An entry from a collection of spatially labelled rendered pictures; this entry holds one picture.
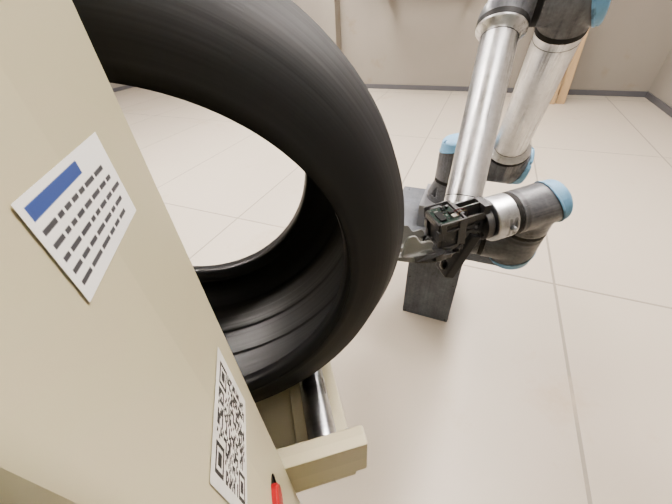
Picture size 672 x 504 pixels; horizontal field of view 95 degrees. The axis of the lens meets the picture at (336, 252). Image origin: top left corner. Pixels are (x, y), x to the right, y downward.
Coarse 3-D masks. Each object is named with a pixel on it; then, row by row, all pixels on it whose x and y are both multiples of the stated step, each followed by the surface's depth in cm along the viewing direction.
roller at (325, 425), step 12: (300, 384) 54; (312, 384) 53; (324, 384) 54; (312, 396) 51; (324, 396) 52; (312, 408) 50; (324, 408) 50; (312, 420) 48; (324, 420) 48; (312, 432) 47; (324, 432) 47
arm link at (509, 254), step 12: (504, 240) 70; (516, 240) 67; (528, 240) 66; (540, 240) 66; (492, 252) 72; (504, 252) 71; (516, 252) 69; (528, 252) 69; (504, 264) 74; (516, 264) 72
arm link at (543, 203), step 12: (552, 180) 62; (504, 192) 62; (516, 192) 61; (528, 192) 60; (540, 192) 60; (552, 192) 60; (564, 192) 60; (528, 204) 59; (540, 204) 59; (552, 204) 59; (564, 204) 60; (528, 216) 59; (540, 216) 60; (552, 216) 60; (564, 216) 61; (528, 228) 61; (540, 228) 62
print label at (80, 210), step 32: (64, 160) 8; (96, 160) 10; (32, 192) 7; (64, 192) 8; (96, 192) 10; (32, 224) 7; (64, 224) 8; (96, 224) 9; (128, 224) 11; (64, 256) 8; (96, 256) 9; (96, 288) 9
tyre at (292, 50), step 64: (128, 0) 19; (192, 0) 20; (256, 0) 22; (128, 64) 20; (192, 64) 21; (256, 64) 22; (320, 64) 25; (256, 128) 24; (320, 128) 26; (384, 128) 31; (320, 192) 61; (384, 192) 32; (256, 256) 68; (320, 256) 66; (384, 256) 37; (256, 320) 65; (320, 320) 57; (256, 384) 46
